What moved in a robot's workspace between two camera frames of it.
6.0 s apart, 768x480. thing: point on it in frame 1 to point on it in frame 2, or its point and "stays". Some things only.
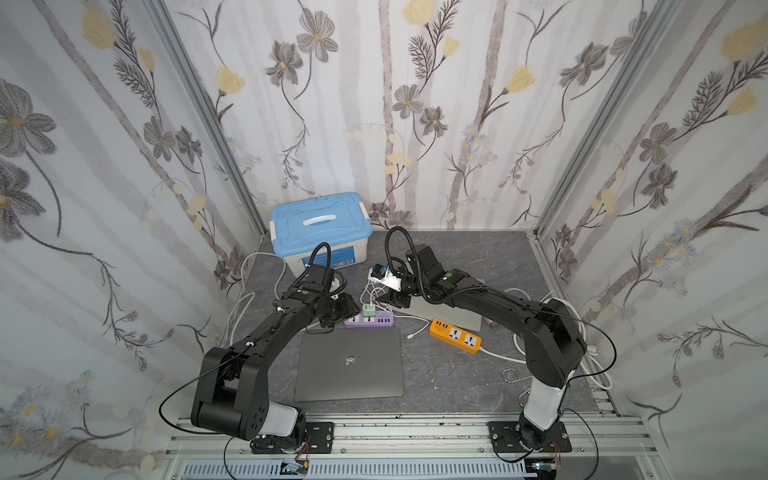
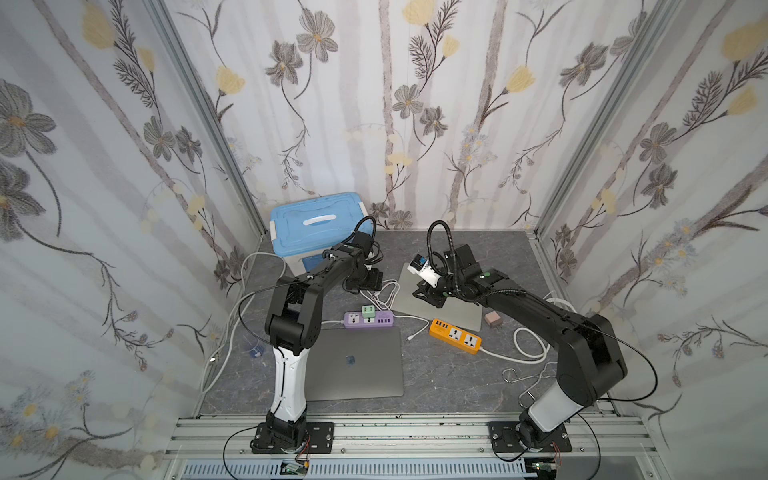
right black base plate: [505, 438] stays
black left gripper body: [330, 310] to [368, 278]
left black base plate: [321, 440] stays
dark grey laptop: [352, 363] stays
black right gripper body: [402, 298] to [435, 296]
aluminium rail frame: [409, 447] stays
